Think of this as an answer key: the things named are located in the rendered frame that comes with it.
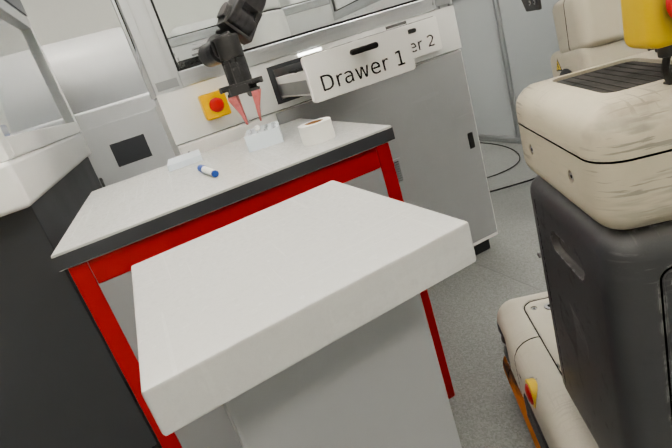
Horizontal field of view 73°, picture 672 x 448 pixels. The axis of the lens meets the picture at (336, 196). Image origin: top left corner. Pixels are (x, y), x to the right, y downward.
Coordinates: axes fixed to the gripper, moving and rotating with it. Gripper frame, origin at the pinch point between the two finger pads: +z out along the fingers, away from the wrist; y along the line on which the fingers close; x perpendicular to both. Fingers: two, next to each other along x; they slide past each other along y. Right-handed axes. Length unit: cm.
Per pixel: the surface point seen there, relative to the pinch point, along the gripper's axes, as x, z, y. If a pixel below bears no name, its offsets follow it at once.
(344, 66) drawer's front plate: -0.4, -5.7, -24.8
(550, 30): -138, 13, -159
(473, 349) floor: 2, 82, -40
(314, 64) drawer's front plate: 1.5, -8.2, -17.8
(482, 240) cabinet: -47, 75, -66
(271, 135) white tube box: 6.0, 4.1, -3.3
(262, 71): -29.9, -9.9, -4.7
